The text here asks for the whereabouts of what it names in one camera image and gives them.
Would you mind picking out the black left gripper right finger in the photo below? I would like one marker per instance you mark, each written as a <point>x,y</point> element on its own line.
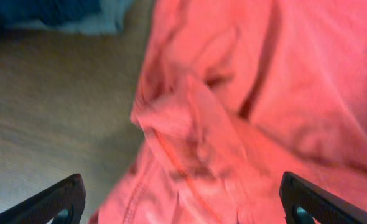
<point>306,203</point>

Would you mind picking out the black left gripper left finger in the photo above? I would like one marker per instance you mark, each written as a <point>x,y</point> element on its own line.
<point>63,203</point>

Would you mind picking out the red orange t-shirt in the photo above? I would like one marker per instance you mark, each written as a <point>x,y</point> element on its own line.
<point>234,93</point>

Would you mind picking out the folded grey garment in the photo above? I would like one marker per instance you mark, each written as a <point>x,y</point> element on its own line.
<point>109,21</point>

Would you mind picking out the folded navy blue garment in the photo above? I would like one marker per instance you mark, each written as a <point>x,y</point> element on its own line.
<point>50,12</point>

